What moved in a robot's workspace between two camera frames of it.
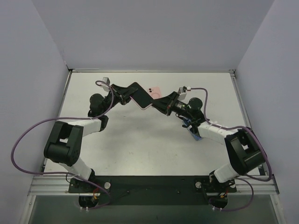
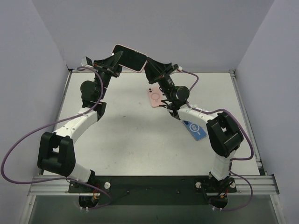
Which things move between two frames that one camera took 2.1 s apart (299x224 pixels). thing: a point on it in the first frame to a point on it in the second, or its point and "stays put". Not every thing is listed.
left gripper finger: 124,92 to 113,61
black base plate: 153,190 stays put
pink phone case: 140,96 to 131,59
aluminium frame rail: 42,185 stays put
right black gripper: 172,104 to 162,73
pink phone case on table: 154,92 stays put
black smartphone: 140,96 to 131,59
